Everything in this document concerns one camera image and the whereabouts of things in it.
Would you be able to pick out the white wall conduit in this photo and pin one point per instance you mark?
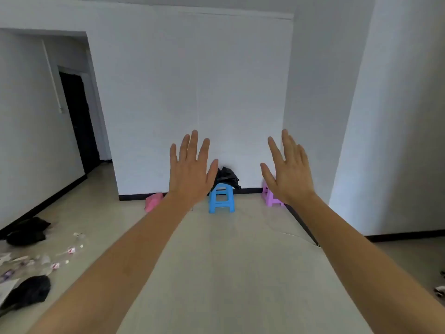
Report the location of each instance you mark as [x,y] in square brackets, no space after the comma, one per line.
[52,78]

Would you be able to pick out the blue plastic stool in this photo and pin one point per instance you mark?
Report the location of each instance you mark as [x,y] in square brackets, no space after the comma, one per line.
[221,205]

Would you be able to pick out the purple plastic stool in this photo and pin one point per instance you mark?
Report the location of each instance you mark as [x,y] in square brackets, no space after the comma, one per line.
[269,201]

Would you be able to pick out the pink plastic bag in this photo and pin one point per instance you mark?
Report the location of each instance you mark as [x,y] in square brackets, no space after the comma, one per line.
[153,202]

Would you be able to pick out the person's right forearm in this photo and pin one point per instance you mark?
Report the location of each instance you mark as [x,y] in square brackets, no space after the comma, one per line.
[365,274]

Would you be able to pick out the black and white shoe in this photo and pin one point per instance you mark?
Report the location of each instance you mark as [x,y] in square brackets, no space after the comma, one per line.
[441,291]

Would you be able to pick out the black bags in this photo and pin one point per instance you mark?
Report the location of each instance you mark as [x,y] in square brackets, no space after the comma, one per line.
[227,177]

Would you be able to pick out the person's left forearm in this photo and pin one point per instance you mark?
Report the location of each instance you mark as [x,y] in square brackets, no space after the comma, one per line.
[104,274]

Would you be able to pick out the scattered clear plastic litter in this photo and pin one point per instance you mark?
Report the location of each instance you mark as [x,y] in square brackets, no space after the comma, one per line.
[71,250]

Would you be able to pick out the person's left hand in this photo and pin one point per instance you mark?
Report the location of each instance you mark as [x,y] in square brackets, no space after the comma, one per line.
[189,177]

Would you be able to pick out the person's right hand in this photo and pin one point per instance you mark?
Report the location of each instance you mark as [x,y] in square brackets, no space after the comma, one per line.
[293,177]

